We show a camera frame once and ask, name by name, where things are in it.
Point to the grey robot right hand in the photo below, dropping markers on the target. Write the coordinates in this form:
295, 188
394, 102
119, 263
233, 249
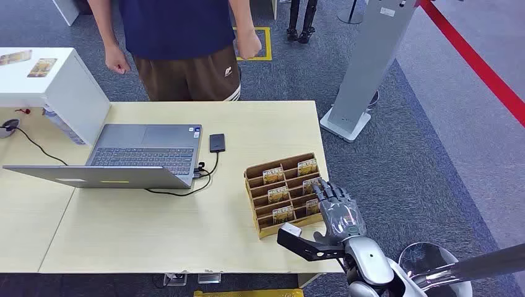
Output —
340, 215

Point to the person's right hand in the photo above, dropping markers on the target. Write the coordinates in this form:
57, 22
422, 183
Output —
115, 60

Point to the person's left hand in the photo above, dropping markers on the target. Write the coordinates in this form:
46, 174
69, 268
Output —
248, 44

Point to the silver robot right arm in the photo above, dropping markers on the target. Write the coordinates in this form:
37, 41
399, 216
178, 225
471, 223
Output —
369, 262

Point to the person's left forearm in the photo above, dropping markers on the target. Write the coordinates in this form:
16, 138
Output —
242, 14

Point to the person's right forearm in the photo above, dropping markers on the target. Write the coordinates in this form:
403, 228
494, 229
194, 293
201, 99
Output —
102, 24

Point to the person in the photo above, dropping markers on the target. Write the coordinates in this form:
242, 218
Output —
176, 28

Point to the square printed card sticker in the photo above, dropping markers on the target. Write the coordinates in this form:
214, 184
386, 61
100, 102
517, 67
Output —
42, 67

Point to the cardboard card holder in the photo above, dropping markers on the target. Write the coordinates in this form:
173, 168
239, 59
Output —
262, 205

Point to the long printed card sticker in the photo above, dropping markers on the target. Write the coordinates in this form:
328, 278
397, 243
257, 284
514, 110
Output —
14, 57

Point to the black card reader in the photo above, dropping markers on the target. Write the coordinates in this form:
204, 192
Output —
217, 142

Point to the black mannequin leg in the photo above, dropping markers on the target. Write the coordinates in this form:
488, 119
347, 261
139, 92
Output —
308, 22
293, 20

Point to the white box cabinet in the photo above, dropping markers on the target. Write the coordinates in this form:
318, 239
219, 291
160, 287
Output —
53, 86

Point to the white furniture panel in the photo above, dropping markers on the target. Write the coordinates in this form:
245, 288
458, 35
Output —
67, 10

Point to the white desk leg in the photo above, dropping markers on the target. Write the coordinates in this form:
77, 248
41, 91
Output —
307, 279

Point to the grey laptop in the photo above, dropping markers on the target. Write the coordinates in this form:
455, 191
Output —
135, 158

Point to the small red object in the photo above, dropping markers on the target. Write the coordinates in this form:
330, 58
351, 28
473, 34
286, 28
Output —
24, 110

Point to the round grey stand base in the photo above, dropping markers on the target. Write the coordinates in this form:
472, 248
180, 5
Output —
352, 15

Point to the grey kiosk stand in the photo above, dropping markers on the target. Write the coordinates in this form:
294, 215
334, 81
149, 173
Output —
369, 65

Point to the yellow object under desk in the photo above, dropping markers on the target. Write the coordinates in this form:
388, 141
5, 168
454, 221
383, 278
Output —
246, 293

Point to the grey round device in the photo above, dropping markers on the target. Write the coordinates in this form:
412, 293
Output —
8, 127

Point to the black usb plug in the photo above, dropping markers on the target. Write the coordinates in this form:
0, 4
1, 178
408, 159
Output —
200, 169

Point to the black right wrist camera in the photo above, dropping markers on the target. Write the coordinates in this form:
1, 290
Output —
307, 248

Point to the metal desk bracket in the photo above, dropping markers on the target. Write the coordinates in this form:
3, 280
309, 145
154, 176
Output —
209, 278
175, 279

